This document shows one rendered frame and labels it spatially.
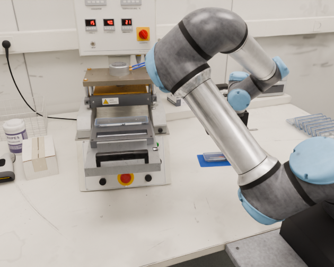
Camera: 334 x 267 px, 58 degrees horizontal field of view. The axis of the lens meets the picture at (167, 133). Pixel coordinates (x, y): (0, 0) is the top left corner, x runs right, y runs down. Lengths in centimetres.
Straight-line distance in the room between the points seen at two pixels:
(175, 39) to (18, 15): 115
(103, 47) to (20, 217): 73
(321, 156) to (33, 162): 98
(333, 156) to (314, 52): 182
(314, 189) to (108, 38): 97
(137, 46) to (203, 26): 67
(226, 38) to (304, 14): 164
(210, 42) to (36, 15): 118
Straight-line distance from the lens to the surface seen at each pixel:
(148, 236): 98
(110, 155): 87
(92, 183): 116
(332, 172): 71
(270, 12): 217
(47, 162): 126
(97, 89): 123
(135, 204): 108
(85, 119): 114
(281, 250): 99
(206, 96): 73
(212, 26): 72
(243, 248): 97
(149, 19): 134
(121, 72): 120
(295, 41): 235
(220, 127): 73
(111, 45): 135
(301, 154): 75
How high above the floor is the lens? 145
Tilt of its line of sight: 28 degrees down
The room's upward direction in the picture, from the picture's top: straight up
